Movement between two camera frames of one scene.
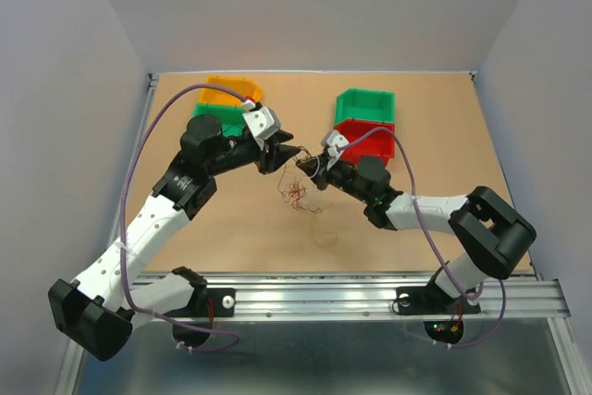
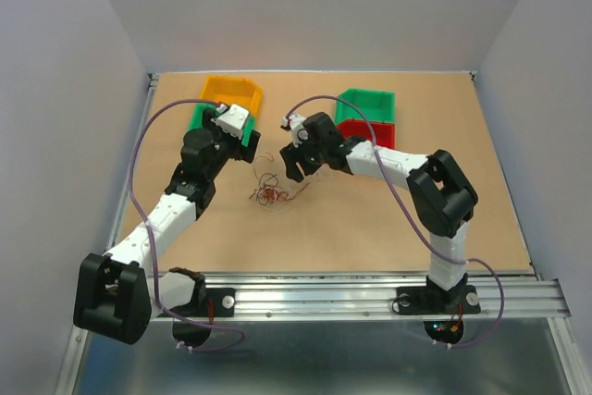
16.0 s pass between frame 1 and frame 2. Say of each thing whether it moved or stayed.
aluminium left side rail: stayed
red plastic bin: stayed
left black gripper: moved
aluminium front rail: stayed
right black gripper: moved
